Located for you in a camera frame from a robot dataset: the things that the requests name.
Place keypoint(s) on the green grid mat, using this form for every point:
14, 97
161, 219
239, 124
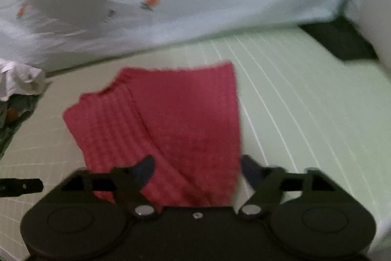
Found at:
299, 106

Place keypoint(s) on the white garment with snap button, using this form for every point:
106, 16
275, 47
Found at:
20, 79

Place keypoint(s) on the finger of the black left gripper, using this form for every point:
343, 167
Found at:
13, 187

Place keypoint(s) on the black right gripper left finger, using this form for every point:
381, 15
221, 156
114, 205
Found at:
128, 183

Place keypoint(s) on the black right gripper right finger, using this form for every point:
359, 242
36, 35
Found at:
265, 181

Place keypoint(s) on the red checkered cloth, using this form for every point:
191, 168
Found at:
187, 119

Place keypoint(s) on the orange item in clothes pile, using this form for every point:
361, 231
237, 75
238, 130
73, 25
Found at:
11, 115

